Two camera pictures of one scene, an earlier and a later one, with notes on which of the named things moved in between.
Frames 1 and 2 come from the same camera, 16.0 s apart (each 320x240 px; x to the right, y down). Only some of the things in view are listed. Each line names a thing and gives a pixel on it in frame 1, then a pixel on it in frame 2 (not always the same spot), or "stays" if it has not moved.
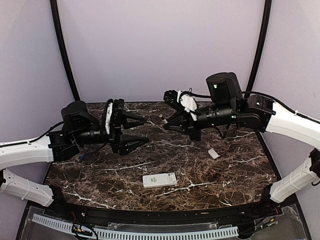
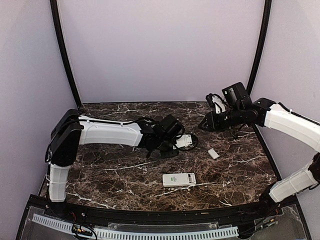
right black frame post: [264, 40] stays
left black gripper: [116, 138] -> [165, 155]
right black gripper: [189, 126] -> [213, 125]
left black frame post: [56, 19] stays
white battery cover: [213, 153] stays
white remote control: [159, 180] -> [177, 179]
